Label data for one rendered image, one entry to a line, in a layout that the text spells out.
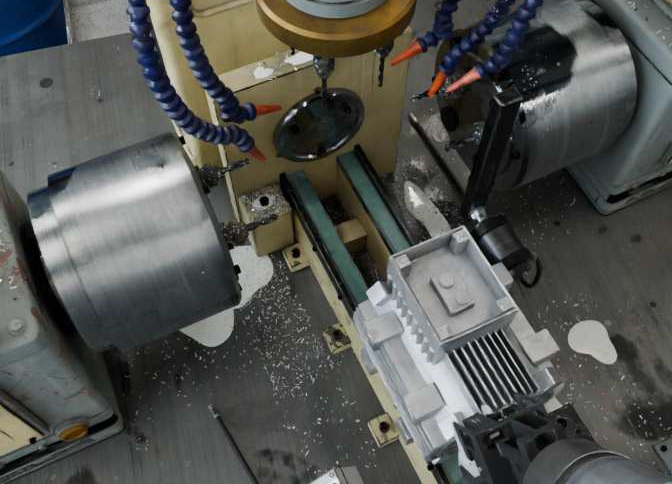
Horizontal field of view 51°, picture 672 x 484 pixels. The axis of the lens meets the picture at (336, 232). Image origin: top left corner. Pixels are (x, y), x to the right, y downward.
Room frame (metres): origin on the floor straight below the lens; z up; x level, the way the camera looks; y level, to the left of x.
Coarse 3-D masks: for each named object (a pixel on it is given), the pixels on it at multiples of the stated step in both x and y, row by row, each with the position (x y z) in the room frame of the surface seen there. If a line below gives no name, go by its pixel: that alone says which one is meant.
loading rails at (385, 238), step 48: (288, 192) 0.62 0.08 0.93; (336, 192) 0.69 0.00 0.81; (384, 192) 0.61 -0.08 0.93; (336, 240) 0.53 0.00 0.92; (384, 240) 0.54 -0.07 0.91; (336, 288) 0.46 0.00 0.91; (336, 336) 0.41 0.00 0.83; (384, 384) 0.32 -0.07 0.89; (384, 432) 0.27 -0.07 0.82; (432, 480) 0.19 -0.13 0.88
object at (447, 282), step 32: (416, 256) 0.40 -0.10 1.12; (448, 256) 0.40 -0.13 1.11; (480, 256) 0.39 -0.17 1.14; (416, 288) 0.36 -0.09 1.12; (448, 288) 0.35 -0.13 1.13; (480, 288) 0.36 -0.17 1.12; (416, 320) 0.32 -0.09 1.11; (448, 320) 0.32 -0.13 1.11; (480, 320) 0.32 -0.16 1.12; (512, 320) 0.32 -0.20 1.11; (448, 352) 0.28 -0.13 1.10
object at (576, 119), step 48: (576, 0) 0.81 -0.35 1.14; (480, 48) 0.70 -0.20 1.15; (528, 48) 0.69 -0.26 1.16; (576, 48) 0.70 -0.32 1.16; (624, 48) 0.72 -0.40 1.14; (480, 96) 0.67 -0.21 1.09; (528, 96) 0.63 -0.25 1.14; (576, 96) 0.64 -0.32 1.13; (624, 96) 0.66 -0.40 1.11; (528, 144) 0.58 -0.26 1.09; (576, 144) 0.61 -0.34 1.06
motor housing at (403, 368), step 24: (360, 312) 0.36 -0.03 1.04; (384, 312) 0.35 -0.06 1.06; (360, 336) 0.34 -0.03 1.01; (408, 336) 0.32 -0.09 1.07; (504, 336) 0.30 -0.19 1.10; (528, 336) 0.32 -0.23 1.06; (384, 360) 0.30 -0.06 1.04; (408, 360) 0.29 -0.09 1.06; (456, 360) 0.28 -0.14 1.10; (480, 360) 0.28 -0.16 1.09; (504, 360) 0.27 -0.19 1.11; (528, 360) 0.29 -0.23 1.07; (408, 384) 0.26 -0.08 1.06; (456, 384) 0.25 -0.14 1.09; (480, 384) 0.25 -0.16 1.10; (504, 384) 0.25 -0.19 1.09; (528, 384) 0.25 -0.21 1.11; (456, 408) 0.23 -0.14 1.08; (480, 408) 0.22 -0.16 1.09; (432, 432) 0.21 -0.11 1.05; (432, 456) 0.19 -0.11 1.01
